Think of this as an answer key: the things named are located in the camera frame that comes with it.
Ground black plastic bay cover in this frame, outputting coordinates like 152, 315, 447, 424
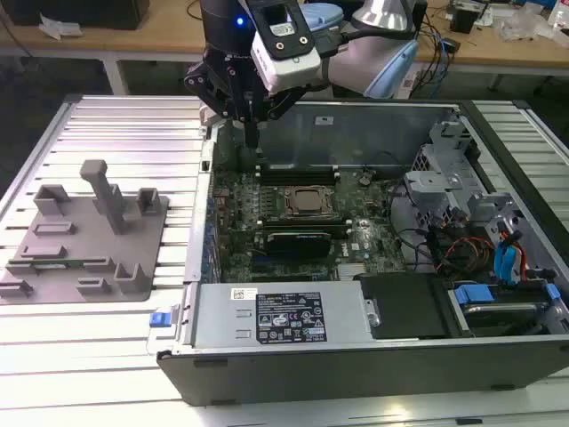
354, 272, 448, 342

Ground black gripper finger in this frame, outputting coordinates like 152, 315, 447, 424
251, 85, 309, 149
183, 61, 253, 148

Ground hard disk in blue carrier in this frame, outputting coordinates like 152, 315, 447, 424
448, 283, 562, 340

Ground black RAM slot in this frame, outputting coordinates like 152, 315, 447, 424
258, 163, 338, 175
258, 173, 339, 187

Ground blue wires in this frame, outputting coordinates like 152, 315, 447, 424
492, 230, 524, 286

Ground silver heat sink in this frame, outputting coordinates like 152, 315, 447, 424
336, 263, 371, 282

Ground black box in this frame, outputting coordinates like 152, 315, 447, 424
7, 0, 150, 31

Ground clear plastic bags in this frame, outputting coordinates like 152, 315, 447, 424
497, 6, 555, 44

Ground grey power supply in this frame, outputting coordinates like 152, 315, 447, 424
189, 281, 375, 351

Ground silver CPU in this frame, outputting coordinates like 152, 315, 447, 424
294, 189, 322, 211

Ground black graphics card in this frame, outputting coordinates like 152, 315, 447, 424
264, 230, 333, 260

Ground red and orange wires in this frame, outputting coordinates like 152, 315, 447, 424
434, 237, 495, 273

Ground wooden desk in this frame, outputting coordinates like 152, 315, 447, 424
0, 0, 569, 97

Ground grey parts rack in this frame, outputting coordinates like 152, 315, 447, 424
0, 158, 172, 306

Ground metal socket cover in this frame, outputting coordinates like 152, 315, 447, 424
283, 183, 340, 218

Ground silver drive cage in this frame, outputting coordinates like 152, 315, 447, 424
403, 118, 480, 233

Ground black device on desk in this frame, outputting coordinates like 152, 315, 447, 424
448, 4, 481, 33

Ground crumpled white paper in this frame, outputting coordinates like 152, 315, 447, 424
37, 12, 84, 42

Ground black open PC case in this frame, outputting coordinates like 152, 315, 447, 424
155, 97, 569, 407

